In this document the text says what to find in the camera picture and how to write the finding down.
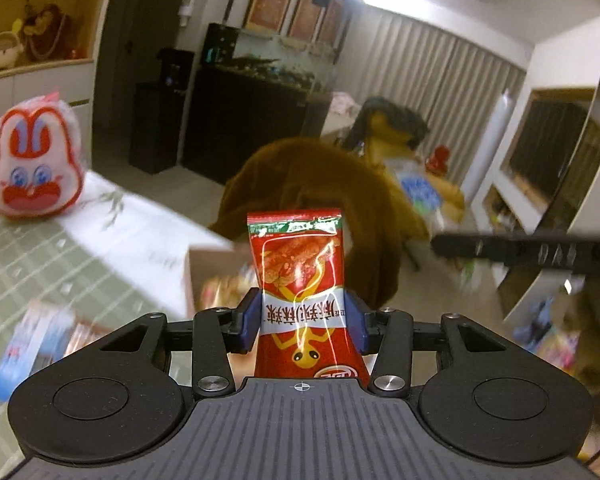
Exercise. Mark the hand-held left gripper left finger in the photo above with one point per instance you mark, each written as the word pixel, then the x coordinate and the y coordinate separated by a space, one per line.
pixel 250 320

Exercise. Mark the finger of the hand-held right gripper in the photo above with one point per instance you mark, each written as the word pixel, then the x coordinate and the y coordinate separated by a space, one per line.
pixel 530 252

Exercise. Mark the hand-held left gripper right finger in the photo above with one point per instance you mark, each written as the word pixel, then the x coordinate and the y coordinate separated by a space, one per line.
pixel 354 320

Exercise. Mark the red snack packet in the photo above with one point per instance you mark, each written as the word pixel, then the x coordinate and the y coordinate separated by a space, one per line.
pixel 300 280

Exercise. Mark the cardboard box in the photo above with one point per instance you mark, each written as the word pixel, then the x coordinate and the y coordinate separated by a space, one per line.
pixel 200 270

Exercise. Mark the white television cabinet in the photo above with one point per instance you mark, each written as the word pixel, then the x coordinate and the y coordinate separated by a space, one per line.
pixel 510 210

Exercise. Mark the television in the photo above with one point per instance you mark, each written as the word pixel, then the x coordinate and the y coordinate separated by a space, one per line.
pixel 555 155

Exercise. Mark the blue and white package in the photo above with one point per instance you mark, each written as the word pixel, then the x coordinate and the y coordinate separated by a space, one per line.
pixel 420 187

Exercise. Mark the red toy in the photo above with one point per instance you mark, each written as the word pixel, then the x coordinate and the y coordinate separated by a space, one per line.
pixel 437 160

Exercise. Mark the white leaf print cloth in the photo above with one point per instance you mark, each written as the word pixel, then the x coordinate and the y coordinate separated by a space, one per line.
pixel 145 230

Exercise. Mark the dark brown plush toy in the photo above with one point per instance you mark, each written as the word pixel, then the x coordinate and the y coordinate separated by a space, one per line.
pixel 390 125

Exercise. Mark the black cabinet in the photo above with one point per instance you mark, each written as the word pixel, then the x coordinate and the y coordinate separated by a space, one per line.
pixel 250 125

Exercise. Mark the beige curtain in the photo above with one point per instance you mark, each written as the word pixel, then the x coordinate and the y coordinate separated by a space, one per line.
pixel 430 70

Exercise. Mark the green checked tablecloth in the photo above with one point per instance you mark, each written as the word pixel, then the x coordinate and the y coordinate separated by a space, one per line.
pixel 40 270

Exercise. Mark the blue snack packet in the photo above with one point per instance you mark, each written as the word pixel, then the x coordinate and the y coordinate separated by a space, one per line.
pixel 25 350

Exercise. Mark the black water dispenser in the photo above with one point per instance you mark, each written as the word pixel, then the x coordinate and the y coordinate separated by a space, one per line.
pixel 160 110

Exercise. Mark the glass fish tank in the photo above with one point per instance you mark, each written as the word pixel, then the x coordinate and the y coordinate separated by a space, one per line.
pixel 260 55

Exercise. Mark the red and white rabbit bag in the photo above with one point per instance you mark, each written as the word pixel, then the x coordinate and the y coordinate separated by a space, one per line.
pixel 32 160

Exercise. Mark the small brown plush toy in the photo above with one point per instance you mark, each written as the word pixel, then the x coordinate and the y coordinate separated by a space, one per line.
pixel 47 35

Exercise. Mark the wooden display shelf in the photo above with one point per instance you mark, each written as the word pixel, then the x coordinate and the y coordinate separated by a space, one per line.
pixel 80 10

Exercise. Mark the yellow plush toy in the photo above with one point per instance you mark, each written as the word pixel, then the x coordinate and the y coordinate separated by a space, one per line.
pixel 0 50

